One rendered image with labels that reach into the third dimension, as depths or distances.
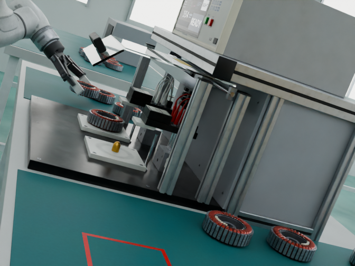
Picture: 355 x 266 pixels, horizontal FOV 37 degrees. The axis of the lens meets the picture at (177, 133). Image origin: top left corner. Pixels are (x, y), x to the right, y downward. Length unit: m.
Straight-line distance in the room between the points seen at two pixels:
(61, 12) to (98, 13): 0.40
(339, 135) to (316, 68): 0.18
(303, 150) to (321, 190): 0.13
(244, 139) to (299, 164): 0.16
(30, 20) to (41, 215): 1.16
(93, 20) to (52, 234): 5.25
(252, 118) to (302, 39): 0.24
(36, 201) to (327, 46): 0.82
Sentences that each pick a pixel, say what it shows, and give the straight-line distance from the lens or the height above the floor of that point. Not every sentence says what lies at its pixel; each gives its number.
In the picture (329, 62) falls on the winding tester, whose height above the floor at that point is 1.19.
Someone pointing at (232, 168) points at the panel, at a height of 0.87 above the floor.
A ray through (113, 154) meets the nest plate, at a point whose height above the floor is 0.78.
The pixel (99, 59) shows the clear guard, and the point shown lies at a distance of 1.16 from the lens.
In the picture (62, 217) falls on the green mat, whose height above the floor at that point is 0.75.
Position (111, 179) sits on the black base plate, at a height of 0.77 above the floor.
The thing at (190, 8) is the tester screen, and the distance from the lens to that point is 1.61.
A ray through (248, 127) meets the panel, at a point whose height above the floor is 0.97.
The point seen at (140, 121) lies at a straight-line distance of 1.39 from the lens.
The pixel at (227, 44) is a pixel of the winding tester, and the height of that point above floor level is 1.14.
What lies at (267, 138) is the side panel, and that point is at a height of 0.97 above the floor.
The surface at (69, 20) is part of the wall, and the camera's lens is 6.08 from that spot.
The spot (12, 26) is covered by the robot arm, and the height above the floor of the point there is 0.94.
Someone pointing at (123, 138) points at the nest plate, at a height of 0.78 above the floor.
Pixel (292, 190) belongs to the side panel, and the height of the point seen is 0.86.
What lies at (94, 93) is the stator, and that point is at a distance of 1.98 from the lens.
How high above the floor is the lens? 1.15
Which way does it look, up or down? 11 degrees down
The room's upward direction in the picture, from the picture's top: 20 degrees clockwise
